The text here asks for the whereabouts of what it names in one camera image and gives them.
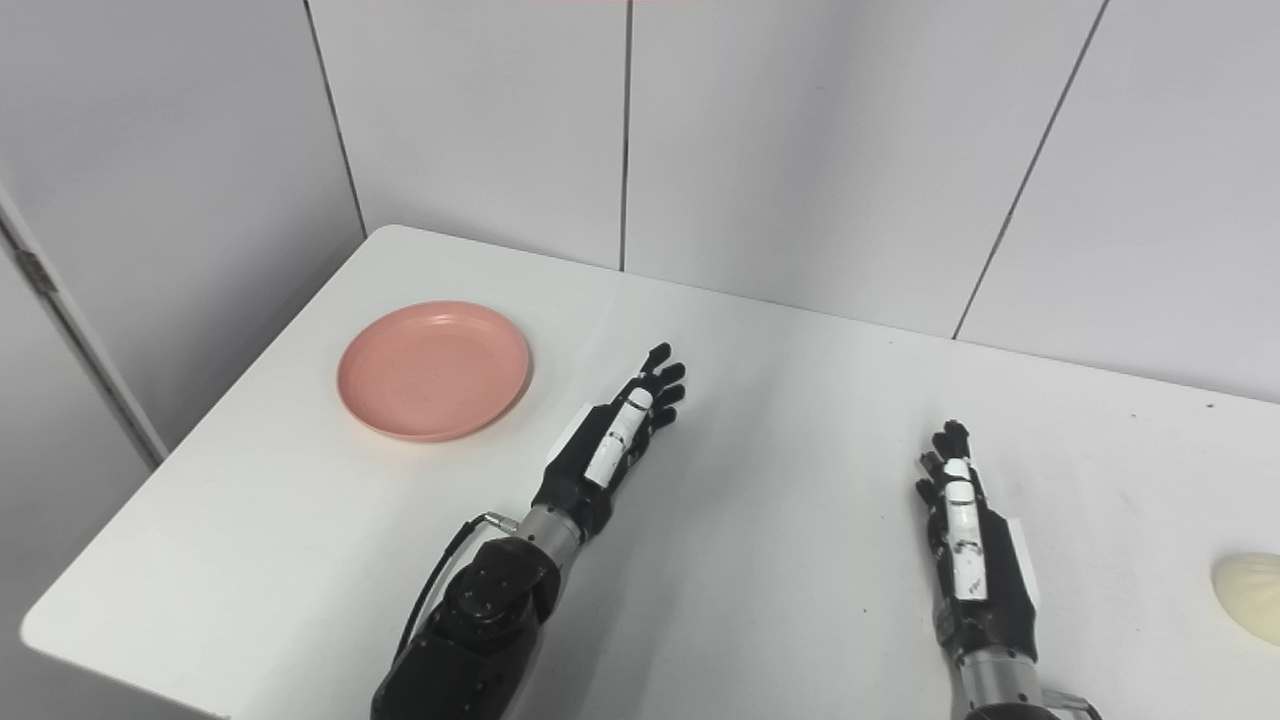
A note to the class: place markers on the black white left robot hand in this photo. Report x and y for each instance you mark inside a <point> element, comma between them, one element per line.
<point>580,480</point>

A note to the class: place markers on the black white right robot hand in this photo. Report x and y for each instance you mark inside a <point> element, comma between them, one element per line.
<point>995,610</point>

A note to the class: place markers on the pink round plate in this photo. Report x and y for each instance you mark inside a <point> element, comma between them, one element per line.
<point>430,370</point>

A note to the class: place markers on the pale steamed bun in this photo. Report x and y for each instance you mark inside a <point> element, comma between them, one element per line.
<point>1255,595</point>

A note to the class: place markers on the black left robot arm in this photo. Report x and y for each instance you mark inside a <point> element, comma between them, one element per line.
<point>480,630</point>

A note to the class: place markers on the grey wall panel hinge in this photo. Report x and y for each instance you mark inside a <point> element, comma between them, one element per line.
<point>38,272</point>

